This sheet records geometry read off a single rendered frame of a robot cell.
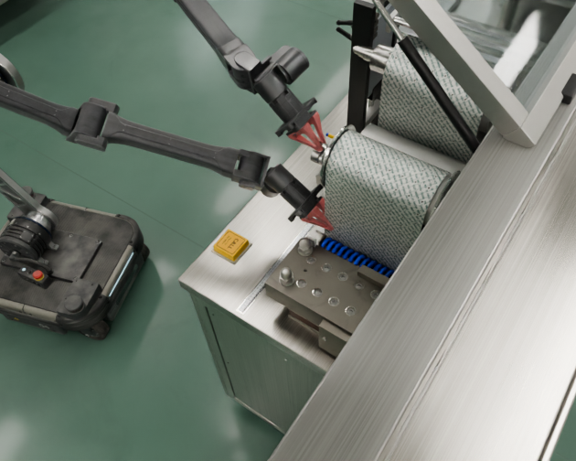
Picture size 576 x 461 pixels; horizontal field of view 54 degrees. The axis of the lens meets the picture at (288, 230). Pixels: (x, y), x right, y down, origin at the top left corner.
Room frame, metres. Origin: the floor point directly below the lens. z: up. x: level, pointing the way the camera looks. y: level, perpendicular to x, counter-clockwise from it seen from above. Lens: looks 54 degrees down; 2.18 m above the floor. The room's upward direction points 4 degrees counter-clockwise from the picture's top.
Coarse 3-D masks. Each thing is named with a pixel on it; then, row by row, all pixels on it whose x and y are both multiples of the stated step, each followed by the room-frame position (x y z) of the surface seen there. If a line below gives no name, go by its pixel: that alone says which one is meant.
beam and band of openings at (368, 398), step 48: (480, 144) 0.50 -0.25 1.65; (480, 192) 0.42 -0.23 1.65; (528, 192) 0.42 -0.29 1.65; (432, 240) 0.36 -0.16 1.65; (480, 240) 0.36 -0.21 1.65; (384, 288) 0.30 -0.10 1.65; (432, 288) 0.30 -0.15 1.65; (480, 288) 0.41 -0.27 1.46; (384, 336) 0.25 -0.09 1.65; (432, 336) 0.24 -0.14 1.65; (336, 384) 0.20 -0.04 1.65; (384, 384) 0.20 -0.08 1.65; (288, 432) 0.16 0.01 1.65; (336, 432) 0.16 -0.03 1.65; (384, 432) 0.15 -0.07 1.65
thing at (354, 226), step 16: (336, 208) 0.81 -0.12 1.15; (352, 208) 0.79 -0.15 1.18; (336, 224) 0.81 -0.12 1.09; (352, 224) 0.79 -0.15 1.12; (368, 224) 0.76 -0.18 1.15; (384, 224) 0.74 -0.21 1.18; (336, 240) 0.81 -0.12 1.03; (352, 240) 0.78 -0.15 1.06; (368, 240) 0.76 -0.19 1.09; (384, 240) 0.73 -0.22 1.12; (400, 240) 0.71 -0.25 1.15; (368, 256) 0.75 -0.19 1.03; (384, 256) 0.73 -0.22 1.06; (400, 256) 0.71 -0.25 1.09
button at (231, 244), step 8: (232, 232) 0.93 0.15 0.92; (224, 240) 0.91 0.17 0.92; (232, 240) 0.91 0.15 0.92; (240, 240) 0.91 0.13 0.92; (248, 240) 0.91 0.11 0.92; (216, 248) 0.89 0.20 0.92; (224, 248) 0.88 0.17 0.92; (232, 248) 0.88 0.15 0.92; (240, 248) 0.88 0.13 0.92; (232, 256) 0.85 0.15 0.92
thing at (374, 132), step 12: (372, 132) 0.97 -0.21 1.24; (384, 132) 0.97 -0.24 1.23; (384, 144) 0.93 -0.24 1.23; (396, 144) 0.92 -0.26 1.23; (408, 144) 0.92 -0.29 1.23; (420, 144) 0.93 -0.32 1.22; (420, 156) 0.88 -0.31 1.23; (432, 156) 0.87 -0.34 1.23; (444, 156) 0.88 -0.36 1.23; (444, 168) 0.84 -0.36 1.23; (456, 168) 0.83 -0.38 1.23
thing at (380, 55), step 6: (378, 48) 1.10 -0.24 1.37; (384, 48) 1.10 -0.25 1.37; (390, 48) 1.10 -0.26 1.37; (372, 54) 1.09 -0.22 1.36; (378, 54) 1.09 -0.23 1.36; (384, 54) 1.08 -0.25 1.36; (372, 60) 1.09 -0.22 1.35; (378, 60) 1.08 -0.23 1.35; (384, 60) 1.07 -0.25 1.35; (372, 66) 1.08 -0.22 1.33; (378, 66) 1.07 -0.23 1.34; (384, 66) 1.07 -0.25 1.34
